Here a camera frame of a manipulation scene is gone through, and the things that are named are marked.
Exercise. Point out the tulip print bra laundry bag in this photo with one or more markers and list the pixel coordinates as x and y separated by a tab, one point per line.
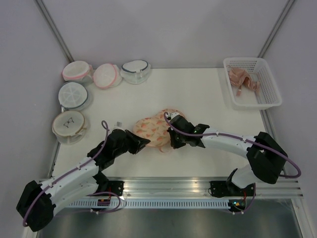
155	129

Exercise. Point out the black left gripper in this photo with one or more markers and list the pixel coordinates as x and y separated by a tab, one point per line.
135	140

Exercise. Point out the white slotted cable duct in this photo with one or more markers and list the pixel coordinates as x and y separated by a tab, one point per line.
152	203

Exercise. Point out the white plastic basket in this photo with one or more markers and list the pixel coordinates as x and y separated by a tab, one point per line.
268	95

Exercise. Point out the aluminium front rail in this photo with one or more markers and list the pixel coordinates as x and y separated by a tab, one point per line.
174	187

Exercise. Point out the left aluminium corner post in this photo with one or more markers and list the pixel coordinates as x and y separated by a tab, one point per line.
54	29

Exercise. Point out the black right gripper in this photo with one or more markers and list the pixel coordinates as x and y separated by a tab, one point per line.
175	144

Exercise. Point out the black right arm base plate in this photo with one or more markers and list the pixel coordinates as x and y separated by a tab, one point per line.
221	188

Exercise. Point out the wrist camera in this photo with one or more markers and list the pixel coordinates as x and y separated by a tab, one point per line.
173	115
118	125

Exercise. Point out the right aluminium corner post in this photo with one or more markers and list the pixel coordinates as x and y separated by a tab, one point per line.
276	27

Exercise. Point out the pink trim round laundry bag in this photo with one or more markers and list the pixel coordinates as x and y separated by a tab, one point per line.
78	71

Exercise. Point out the pink trim mesh laundry bag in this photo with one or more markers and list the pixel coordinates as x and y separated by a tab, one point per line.
106	76

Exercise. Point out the pink satin bra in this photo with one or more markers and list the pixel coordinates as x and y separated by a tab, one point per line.
239	77

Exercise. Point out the aluminium corner post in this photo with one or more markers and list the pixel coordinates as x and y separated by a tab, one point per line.
276	27
54	29

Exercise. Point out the grey trim round laundry bag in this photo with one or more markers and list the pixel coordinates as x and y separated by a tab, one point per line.
74	96

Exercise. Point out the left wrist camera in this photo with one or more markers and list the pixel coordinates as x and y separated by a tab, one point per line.
118	125

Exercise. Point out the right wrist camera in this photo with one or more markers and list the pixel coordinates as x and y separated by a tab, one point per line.
173	115

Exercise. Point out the beige glasses print laundry bag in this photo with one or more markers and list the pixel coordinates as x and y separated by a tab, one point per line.
69	127

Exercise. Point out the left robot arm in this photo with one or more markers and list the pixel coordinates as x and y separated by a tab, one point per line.
41	201

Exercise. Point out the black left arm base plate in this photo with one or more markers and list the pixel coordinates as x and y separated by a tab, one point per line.
115	186

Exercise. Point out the blue trim white laundry bag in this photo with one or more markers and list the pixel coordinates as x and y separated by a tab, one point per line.
136	71

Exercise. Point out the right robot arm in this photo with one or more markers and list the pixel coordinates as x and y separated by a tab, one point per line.
265	157

